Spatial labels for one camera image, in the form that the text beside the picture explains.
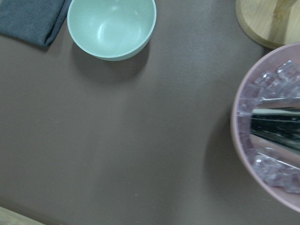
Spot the pink bowl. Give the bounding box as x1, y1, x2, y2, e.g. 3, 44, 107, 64
230, 42, 300, 212

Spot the wooden stand round base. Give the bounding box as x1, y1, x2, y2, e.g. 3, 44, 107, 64
235, 0, 300, 49

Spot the steel ice scoop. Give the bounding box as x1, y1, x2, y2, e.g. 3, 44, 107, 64
250, 97, 300, 169

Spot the mint green bowl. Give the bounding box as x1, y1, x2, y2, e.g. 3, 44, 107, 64
67, 0, 157, 61

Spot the grey folded cloth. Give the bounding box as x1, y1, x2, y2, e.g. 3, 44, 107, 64
0, 0, 71, 47

